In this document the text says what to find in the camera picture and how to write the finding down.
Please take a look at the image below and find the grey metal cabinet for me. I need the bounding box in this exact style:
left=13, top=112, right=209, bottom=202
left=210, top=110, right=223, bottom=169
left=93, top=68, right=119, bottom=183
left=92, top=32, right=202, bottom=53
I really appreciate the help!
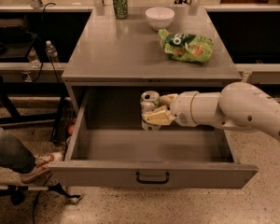
left=61, top=5, right=243, bottom=115

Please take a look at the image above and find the clear plastic water bottle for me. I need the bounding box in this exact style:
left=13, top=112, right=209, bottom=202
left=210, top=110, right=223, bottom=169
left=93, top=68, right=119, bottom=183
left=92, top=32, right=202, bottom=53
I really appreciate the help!
left=46, top=40, right=60, bottom=64

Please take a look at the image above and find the white green 7up can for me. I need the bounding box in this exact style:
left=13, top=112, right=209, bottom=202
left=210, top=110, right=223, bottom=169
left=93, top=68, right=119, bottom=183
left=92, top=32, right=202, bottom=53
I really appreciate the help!
left=140, top=91, right=160, bottom=131

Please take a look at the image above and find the person leg in jeans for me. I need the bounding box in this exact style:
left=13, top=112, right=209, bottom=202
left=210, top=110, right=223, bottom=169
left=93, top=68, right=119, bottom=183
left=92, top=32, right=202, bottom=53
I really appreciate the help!
left=0, top=127, right=35, bottom=174

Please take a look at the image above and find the black side table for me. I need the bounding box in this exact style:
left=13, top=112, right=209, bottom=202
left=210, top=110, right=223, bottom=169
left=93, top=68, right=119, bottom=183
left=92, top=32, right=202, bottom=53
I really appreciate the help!
left=0, top=16, right=69, bottom=126

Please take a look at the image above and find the black drawer handle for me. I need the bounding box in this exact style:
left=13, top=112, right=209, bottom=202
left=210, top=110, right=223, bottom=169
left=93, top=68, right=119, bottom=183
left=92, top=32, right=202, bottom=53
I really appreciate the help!
left=135, top=172, right=170, bottom=185

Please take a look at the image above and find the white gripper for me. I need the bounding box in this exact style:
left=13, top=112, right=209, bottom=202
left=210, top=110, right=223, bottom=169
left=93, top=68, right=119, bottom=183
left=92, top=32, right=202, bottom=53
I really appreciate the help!
left=142, top=91, right=222, bottom=128

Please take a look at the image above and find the open grey top drawer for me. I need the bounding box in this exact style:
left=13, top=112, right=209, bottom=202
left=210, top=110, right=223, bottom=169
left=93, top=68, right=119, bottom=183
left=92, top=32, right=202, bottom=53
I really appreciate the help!
left=49, top=87, right=258, bottom=189

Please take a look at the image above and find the white red sneaker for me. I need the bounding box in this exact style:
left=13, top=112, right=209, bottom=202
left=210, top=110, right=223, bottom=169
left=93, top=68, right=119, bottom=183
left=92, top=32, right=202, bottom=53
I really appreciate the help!
left=20, top=151, right=63, bottom=184

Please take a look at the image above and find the white ceramic bowl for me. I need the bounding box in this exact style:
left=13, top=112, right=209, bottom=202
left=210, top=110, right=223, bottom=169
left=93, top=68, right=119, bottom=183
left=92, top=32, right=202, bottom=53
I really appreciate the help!
left=146, top=7, right=175, bottom=31

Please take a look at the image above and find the dark green soda can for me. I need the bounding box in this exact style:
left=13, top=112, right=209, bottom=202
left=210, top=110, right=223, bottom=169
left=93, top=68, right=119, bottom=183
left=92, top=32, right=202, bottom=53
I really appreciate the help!
left=113, top=0, right=128, bottom=19

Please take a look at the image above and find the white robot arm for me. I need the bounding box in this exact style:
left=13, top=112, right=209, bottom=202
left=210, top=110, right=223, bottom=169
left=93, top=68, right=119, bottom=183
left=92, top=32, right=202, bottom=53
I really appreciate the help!
left=141, top=82, right=280, bottom=142

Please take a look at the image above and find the black stand with cable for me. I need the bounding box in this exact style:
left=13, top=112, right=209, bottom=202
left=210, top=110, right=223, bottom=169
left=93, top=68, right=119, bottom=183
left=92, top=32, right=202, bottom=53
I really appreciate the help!
left=0, top=176, right=82, bottom=224

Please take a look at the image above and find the green chip bag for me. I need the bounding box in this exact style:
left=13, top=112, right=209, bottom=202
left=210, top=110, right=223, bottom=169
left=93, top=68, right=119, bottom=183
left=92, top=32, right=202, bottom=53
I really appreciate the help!
left=158, top=29, right=213, bottom=63

